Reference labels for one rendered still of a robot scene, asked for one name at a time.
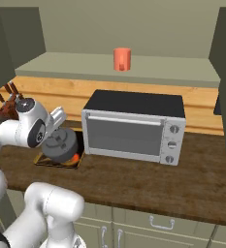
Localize toaster oven door handle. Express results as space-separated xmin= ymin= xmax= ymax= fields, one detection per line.
xmin=86 ymin=114 xmax=163 ymax=127

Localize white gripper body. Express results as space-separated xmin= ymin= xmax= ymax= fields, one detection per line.
xmin=47 ymin=106 xmax=68 ymax=133

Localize brown knife block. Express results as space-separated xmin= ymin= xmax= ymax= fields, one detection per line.
xmin=0 ymin=93 xmax=25 ymax=121

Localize toaster oven glass door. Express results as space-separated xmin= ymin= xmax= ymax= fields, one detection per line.
xmin=84 ymin=111 xmax=166 ymax=157

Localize red mug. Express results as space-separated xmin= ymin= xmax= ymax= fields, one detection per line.
xmin=113 ymin=46 xmax=132 ymax=73

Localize dark tray with wood rim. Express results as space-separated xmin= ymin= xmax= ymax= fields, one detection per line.
xmin=33 ymin=128 xmax=85 ymax=170

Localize beige cupboard door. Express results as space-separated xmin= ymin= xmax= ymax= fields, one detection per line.
xmin=112 ymin=222 xmax=213 ymax=248
xmin=73 ymin=216 xmax=114 ymax=248

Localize olive wall cabinet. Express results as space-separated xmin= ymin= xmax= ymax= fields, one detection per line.
xmin=0 ymin=0 xmax=226 ymax=89

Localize silver cupboard door handle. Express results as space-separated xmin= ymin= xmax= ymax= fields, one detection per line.
xmin=116 ymin=228 xmax=125 ymax=248
xmin=100 ymin=226 xmax=109 ymax=248

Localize silver toaster oven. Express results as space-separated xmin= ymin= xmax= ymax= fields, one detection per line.
xmin=81 ymin=89 xmax=187 ymax=167

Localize silver drawer handle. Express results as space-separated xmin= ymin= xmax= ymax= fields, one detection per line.
xmin=148 ymin=215 xmax=177 ymax=232

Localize grey kettle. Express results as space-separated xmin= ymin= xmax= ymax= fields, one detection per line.
xmin=41 ymin=127 xmax=80 ymax=163

